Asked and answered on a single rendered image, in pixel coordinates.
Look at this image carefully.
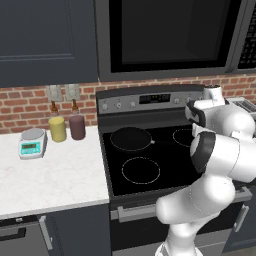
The steel black cooking range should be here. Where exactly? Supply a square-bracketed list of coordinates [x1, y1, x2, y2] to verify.
[95, 83, 256, 256]

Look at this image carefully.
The grey teal kitchen scale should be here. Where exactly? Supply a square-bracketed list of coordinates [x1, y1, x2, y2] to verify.
[18, 127, 49, 161]

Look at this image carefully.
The grey dishwasher front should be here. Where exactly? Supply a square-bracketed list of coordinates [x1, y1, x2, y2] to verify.
[0, 214, 46, 256]

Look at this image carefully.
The dark blue wall cupboard door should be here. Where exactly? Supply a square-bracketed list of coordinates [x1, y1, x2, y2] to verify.
[0, 0, 100, 89]

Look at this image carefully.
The yellow liquid bottle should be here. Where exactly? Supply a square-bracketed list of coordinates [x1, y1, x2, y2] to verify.
[47, 100, 68, 144]

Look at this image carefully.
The black oven door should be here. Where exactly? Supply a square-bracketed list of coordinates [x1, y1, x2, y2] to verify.
[109, 191, 248, 256]

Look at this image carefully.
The grey steel microwave oven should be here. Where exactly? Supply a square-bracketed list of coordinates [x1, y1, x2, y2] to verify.
[94, 0, 256, 83]

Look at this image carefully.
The grey metal countertop appliance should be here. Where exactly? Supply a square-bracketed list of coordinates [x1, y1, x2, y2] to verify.
[226, 97, 256, 121]

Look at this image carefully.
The dark blue base cupboard door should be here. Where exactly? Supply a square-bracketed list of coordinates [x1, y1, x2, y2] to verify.
[42, 203, 112, 256]
[222, 195, 256, 254]

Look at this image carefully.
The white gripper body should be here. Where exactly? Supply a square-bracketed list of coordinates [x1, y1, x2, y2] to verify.
[203, 85, 227, 108]

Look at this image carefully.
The black glass microwave door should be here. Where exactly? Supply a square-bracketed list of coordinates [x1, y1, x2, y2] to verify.
[95, 0, 248, 81]

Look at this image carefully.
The grey wall socket plate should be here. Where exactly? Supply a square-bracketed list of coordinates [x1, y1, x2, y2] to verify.
[64, 83, 81, 101]
[45, 84, 63, 103]

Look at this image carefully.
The maroon liquid bottle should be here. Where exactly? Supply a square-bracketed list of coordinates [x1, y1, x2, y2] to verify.
[68, 99, 87, 141]

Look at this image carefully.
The grey oven door handle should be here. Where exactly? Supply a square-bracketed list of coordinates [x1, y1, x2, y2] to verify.
[116, 186, 253, 224]

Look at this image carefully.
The grey cupboard door handle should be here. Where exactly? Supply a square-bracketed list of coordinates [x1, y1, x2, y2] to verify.
[233, 203, 250, 234]
[37, 215, 54, 251]

